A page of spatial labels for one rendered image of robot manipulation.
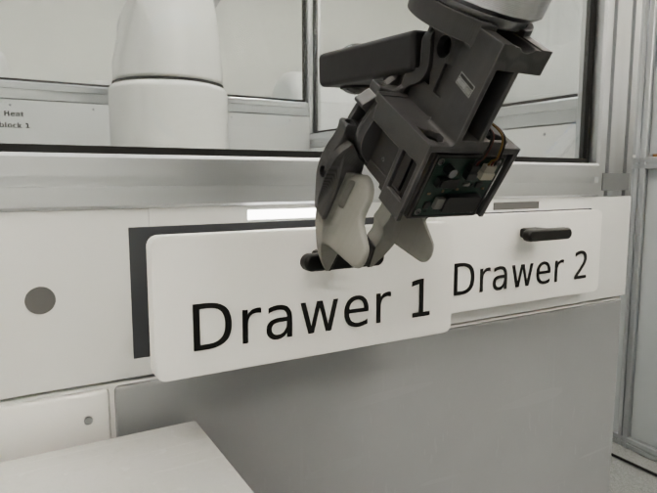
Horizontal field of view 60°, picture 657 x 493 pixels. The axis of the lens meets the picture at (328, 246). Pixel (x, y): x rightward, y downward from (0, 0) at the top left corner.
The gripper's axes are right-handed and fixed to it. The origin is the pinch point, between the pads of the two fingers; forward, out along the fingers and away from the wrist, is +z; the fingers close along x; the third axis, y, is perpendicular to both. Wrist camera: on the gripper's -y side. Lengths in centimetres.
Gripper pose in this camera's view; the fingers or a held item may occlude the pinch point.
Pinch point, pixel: (348, 247)
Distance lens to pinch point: 45.1
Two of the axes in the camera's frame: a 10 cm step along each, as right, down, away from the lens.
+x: 8.7, -0.6, 5.0
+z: -2.9, 7.5, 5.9
